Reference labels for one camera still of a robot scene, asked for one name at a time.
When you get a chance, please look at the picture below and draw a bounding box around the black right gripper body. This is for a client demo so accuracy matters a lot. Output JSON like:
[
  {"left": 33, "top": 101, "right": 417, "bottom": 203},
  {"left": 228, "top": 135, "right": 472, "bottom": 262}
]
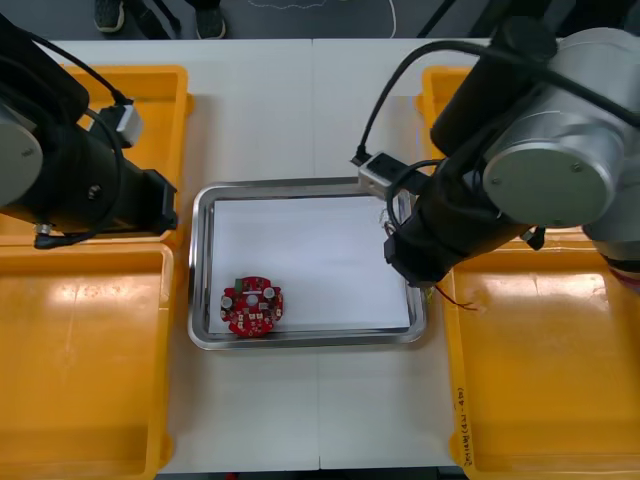
[{"left": 383, "top": 202, "right": 459, "bottom": 291}]

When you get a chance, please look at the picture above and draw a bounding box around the yellow-orange plastic bin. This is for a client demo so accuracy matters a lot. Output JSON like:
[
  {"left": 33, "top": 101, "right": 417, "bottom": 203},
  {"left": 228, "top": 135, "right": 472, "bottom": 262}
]
[
  {"left": 0, "top": 63, "right": 195, "bottom": 249},
  {"left": 417, "top": 66, "right": 601, "bottom": 249},
  {"left": 432, "top": 239, "right": 640, "bottom": 479},
  {"left": 0, "top": 243, "right": 176, "bottom": 480}
]

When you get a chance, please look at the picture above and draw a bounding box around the red yellow green wire harness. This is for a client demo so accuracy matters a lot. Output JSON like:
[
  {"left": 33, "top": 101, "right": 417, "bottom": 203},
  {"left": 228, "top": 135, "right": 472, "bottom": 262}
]
[{"left": 377, "top": 207, "right": 484, "bottom": 314}]

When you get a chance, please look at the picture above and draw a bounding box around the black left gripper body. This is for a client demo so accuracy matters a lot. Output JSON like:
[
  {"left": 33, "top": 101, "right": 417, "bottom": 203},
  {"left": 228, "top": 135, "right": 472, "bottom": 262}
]
[{"left": 119, "top": 158, "right": 180, "bottom": 236}]

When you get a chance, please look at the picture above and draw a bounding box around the round red circuit board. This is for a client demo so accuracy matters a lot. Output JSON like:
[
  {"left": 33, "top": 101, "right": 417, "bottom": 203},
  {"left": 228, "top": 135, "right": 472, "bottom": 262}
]
[{"left": 218, "top": 274, "right": 286, "bottom": 341}]

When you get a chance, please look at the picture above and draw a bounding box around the white paper sheet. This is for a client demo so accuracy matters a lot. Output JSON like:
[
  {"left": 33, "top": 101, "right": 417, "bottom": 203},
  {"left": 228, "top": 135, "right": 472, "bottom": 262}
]
[{"left": 207, "top": 195, "right": 414, "bottom": 335}]

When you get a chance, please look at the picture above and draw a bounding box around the person's foot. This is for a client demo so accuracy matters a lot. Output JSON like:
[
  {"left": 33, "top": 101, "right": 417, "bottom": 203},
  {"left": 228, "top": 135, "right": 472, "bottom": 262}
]
[
  {"left": 195, "top": 0, "right": 227, "bottom": 40},
  {"left": 94, "top": 0, "right": 126, "bottom": 34}
]

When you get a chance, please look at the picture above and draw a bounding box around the steel tray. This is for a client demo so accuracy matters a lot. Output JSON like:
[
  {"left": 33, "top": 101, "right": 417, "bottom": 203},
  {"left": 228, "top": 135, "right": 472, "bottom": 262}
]
[{"left": 187, "top": 175, "right": 430, "bottom": 351}]

